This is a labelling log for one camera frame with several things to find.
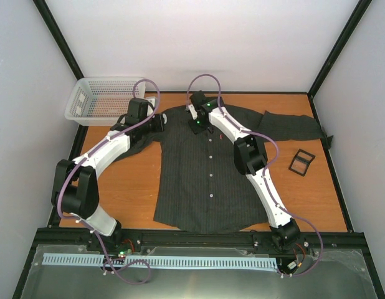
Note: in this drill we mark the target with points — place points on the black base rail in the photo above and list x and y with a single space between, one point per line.
141 240

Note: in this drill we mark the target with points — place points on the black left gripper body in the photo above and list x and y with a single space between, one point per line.
157 126

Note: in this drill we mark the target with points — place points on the black right frame post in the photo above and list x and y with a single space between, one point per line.
343 38

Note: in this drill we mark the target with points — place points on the light blue slotted cable duct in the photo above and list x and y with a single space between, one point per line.
165 262

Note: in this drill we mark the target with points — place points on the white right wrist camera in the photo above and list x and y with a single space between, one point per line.
192 111

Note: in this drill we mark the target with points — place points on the black frame post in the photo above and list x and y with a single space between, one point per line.
59 38
343 38

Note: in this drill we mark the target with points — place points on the small black square holder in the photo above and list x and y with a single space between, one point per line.
301 162

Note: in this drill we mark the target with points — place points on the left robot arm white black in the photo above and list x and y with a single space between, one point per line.
75 191

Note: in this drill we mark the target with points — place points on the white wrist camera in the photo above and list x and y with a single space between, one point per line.
192 111
153 102

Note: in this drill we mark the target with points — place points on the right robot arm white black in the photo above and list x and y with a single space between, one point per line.
250 159

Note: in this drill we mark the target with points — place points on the white perforated plastic basket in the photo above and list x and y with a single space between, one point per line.
99 101

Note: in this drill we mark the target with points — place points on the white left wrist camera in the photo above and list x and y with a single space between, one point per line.
153 102

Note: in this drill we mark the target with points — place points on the dark grey pinstriped shirt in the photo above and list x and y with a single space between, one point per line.
201 191

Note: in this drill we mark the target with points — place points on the black left frame post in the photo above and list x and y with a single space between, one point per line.
59 38

